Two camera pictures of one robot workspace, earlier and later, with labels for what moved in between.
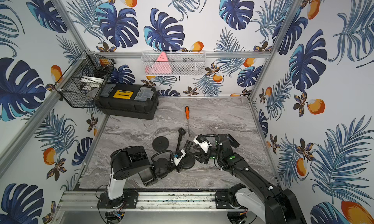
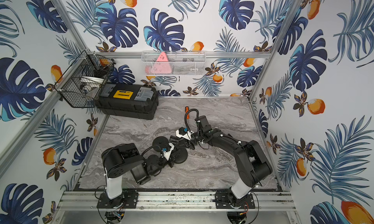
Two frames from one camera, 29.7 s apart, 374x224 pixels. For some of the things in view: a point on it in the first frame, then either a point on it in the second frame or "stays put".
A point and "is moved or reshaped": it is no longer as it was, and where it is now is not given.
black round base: [188, 162] is moved or reshaped
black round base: [160, 143] stays put
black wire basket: [81, 85] stays put
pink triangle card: [161, 65] stays put
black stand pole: [188, 145] is moved or reshaped
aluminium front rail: [86, 200] stays put
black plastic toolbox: [127, 100] stays put
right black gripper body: [212, 154] to [196, 137]
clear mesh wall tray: [180, 63] stays put
